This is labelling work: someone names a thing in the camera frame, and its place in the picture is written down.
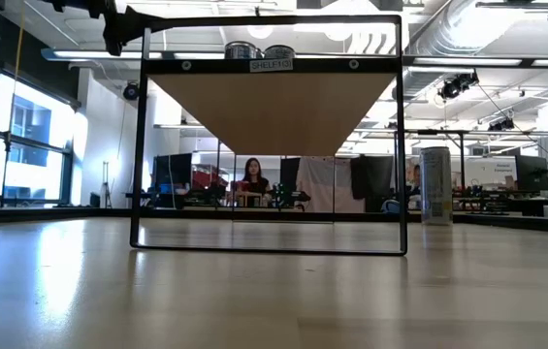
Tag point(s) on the black round ceiling camera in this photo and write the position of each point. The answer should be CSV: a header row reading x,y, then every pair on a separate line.
x,y
131,91

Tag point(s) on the white beverage can silver lid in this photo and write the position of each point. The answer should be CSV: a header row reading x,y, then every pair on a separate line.
x,y
242,50

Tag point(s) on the red background object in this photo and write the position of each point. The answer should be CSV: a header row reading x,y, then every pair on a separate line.
x,y
205,177

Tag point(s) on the white sign board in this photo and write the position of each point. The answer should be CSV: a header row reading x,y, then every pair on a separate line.
x,y
494,169

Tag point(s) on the small black box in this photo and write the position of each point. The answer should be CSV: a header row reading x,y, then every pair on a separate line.
x,y
95,200

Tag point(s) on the white beverage can black lid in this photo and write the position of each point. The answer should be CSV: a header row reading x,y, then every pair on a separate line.
x,y
436,186
279,52

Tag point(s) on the black table frame cross rail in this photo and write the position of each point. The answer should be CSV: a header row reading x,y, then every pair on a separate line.
x,y
196,214

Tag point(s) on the blue and white round object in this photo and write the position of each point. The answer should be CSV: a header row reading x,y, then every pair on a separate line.
x,y
390,207

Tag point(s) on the black track light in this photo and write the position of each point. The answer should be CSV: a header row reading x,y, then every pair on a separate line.
x,y
501,125

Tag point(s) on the seated person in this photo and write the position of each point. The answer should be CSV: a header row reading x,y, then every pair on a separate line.
x,y
253,174
416,177

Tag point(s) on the thin tripod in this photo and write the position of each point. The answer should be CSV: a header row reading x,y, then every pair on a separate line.
x,y
106,194

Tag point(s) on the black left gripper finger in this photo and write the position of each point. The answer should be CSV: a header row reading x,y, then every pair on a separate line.
x,y
135,24
112,36

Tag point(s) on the narrow black hanging cloth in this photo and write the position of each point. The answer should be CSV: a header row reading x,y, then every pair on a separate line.
x,y
290,167

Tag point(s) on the dark background robot arm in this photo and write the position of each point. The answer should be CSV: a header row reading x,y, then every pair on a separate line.
x,y
208,196

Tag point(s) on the black workstation frame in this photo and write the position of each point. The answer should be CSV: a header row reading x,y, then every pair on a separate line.
x,y
441,132

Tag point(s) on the black ceiling spotlight cluster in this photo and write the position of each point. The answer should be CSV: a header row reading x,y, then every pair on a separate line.
x,y
455,87

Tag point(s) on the wide black hanging cloth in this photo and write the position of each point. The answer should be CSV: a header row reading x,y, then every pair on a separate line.
x,y
373,177

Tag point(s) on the black table frame side rail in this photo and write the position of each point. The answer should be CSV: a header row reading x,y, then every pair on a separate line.
x,y
50,214
521,222

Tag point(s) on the white shelf label sticker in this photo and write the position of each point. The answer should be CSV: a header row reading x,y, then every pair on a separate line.
x,y
271,65

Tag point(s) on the black monitor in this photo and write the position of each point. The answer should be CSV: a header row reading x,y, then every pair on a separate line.
x,y
176,168
531,172

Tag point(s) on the beige hanging cloth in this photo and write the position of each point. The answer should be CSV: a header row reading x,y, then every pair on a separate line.
x,y
322,186

